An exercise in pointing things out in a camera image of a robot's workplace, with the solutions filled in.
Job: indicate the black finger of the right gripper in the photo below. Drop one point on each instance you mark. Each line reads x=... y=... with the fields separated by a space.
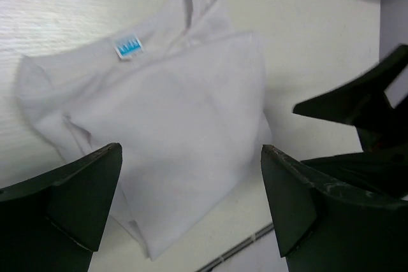
x=383 y=171
x=375 y=103

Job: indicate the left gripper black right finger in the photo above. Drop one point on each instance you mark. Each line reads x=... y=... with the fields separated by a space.
x=324 y=224

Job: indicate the white t shirt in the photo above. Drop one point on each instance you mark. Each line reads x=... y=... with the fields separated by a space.
x=183 y=93

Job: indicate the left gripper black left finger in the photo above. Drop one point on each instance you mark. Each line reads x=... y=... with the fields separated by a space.
x=55 y=221

